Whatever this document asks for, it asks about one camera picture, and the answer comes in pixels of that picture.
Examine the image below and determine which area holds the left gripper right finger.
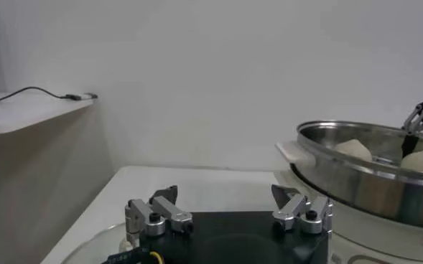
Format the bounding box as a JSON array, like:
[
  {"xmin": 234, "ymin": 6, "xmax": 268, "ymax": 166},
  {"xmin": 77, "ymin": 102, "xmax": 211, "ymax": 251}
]
[{"xmin": 270, "ymin": 184, "xmax": 333, "ymax": 236}]

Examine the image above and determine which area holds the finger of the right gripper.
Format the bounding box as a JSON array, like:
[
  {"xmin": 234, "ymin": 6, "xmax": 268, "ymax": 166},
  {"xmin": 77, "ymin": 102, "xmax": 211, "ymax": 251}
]
[{"xmin": 400, "ymin": 105, "xmax": 423, "ymax": 159}]

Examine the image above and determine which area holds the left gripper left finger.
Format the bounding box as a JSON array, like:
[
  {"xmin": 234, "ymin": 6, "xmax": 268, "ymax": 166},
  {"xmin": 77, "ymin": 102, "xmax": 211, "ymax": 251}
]
[{"xmin": 124, "ymin": 184, "xmax": 195, "ymax": 248}]

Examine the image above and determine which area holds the glass lid with white handle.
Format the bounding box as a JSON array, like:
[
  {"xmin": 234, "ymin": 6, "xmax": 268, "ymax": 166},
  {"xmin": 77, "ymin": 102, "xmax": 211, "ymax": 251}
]
[{"xmin": 60, "ymin": 221, "xmax": 142, "ymax": 264}]

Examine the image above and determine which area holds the stainless steel steamer basket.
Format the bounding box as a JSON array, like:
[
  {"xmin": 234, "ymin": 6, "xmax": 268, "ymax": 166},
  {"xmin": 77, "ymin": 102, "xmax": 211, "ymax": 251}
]
[{"xmin": 274, "ymin": 120, "xmax": 423, "ymax": 230}]

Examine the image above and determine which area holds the white electric cooker base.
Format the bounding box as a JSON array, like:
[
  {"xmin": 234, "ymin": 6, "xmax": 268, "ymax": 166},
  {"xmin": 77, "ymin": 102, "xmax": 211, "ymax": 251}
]
[{"xmin": 274, "ymin": 168, "xmax": 423, "ymax": 264}]

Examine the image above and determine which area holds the white side desk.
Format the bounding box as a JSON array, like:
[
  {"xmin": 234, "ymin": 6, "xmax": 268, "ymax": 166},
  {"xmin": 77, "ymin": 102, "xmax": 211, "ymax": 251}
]
[{"xmin": 0, "ymin": 91, "xmax": 98, "ymax": 136}]

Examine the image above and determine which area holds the black cable with usb adapter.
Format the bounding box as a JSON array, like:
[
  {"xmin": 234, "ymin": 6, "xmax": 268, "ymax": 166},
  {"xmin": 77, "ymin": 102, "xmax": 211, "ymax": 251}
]
[{"xmin": 0, "ymin": 85, "xmax": 99, "ymax": 103}]

